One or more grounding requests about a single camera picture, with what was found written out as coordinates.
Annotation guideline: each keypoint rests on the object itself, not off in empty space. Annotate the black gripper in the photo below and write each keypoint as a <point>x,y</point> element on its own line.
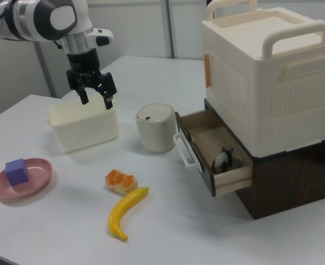
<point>83,64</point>

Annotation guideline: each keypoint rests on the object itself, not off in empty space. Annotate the dark wood drawer cabinet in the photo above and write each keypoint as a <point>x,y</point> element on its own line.
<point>289,179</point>

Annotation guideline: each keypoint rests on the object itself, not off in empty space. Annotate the purple cube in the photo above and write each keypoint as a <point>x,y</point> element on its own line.
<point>17,172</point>

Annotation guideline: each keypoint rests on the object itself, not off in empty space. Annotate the orange salmon sushi toy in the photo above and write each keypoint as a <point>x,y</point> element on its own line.
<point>121,180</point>

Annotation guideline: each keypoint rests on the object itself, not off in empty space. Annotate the pink plate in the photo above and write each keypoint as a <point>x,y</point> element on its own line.
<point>39,174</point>

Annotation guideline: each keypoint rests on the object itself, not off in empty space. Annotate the cream plastic open bin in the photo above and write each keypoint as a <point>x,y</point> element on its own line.
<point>82,127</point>

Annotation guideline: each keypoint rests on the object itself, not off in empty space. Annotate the orange box latch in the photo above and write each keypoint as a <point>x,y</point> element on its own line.
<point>207,70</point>

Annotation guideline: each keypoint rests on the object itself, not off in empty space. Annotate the cream lidded trash can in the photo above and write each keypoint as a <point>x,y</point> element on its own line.
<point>157,129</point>

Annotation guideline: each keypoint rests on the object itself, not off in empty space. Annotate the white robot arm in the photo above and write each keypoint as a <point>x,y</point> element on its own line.
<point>43,19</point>

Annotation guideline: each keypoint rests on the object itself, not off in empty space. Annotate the panda plush toy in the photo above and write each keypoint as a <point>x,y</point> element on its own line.
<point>222,163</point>

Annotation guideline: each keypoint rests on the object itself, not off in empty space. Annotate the yellow toy banana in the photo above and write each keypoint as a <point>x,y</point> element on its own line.
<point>121,212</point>

